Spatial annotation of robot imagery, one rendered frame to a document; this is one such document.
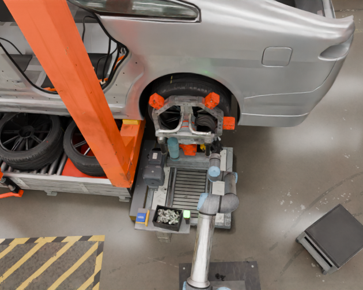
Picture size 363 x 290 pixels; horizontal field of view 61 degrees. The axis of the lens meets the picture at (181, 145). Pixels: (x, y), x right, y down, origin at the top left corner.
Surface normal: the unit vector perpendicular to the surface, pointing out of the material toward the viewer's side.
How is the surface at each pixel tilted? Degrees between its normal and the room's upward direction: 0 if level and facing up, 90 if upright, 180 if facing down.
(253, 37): 80
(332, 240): 0
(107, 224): 0
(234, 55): 90
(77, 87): 90
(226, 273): 0
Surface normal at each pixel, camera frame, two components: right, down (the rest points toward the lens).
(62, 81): -0.11, 0.84
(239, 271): -0.07, -0.54
